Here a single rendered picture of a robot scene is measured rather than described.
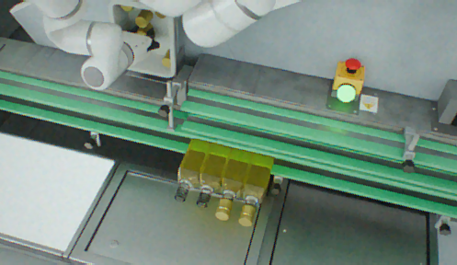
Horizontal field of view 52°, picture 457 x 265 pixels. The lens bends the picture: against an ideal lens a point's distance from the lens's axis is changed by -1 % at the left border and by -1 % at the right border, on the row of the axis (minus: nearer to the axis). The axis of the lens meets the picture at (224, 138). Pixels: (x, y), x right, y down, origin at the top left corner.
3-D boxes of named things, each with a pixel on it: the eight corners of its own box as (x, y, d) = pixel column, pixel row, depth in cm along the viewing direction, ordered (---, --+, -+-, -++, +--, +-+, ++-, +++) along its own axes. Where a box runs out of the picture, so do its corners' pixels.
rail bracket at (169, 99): (175, 109, 135) (159, 141, 127) (173, 63, 122) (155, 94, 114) (185, 111, 134) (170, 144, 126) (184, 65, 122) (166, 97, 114)
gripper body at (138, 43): (97, 65, 118) (117, 49, 127) (136, 74, 116) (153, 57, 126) (97, 37, 114) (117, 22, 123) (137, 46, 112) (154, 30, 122)
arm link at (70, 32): (85, -21, 87) (125, 30, 107) (24, -26, 90) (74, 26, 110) (74, 20, 85) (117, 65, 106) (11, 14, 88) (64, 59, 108)
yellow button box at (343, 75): (333, 79, 129) (330, 97, 124) (339, 57, 124) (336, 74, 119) (359, 85, 128) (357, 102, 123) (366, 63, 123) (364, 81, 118)
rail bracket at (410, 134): (399, 131, 120) (397, 171, 111) (408, 110, 114) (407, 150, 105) (415, 134, 119) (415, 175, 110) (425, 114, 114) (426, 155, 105)
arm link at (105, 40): (70, 26, 99) (112, 30, 97) (94, 11, 108) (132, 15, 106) (80, 90, 107) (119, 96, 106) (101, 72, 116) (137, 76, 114)
